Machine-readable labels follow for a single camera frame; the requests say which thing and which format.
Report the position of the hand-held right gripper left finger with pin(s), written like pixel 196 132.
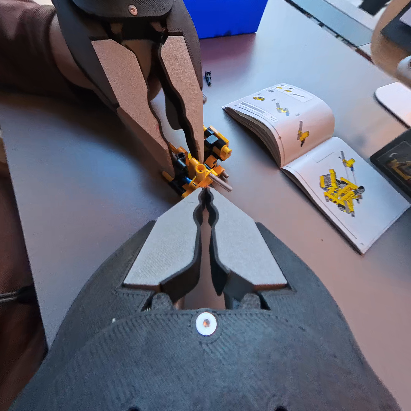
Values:
pixel 167 250

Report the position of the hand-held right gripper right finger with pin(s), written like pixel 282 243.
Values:
pixel 244 253

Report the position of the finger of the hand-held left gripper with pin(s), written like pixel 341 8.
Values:
pixel 183 80
pixel 128 90

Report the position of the yellow black lego model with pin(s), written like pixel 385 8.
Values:
pixel 199 170

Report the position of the person's left forearm brown sleeve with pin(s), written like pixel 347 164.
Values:
pixel 25 48

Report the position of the small black lego piece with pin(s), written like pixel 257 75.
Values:
pixel 208 78

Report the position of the open lego instruction booklet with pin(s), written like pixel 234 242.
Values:
pixel 308 128

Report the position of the blue plastic bin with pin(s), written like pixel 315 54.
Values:
pixel 224 16

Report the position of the dark flat panel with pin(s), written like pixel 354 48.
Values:
pixel 337 22

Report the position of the person's brown clothed torso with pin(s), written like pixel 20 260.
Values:
pixel 16 321

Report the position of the tan rounded object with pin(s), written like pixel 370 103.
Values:
pixel 382 54

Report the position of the silver monitor stand base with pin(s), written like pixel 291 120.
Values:
pixel 396 99

